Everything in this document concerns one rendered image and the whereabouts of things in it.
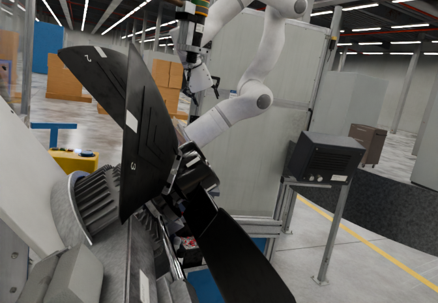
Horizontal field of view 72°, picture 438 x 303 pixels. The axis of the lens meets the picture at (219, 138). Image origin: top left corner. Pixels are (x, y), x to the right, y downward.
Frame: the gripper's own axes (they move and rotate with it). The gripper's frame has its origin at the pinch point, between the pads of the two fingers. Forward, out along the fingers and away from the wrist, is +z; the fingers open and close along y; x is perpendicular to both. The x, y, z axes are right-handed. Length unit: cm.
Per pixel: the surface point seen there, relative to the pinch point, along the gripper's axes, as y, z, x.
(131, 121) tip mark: 2, -25, 93
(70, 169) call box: 47, -4, 36
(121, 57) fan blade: 12, -30, 50
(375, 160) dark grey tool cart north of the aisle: -267, 387, -462
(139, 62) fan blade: 0, -30, 86
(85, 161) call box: 42, -4, 35
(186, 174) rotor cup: 4, -6, 73
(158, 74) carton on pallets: 158, 74, -727
